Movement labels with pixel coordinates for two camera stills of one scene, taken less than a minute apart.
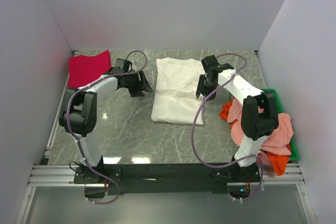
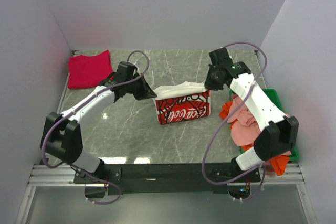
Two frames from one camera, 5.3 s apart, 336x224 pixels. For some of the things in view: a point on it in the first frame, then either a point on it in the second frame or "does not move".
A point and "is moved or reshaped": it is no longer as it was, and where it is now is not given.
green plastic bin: (294, 156) does not move
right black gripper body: (203, 86) to (212, 82)
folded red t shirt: (83, 69) does not move
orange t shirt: (280, 162) does not move
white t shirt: (176, 86) is moved or reshaped
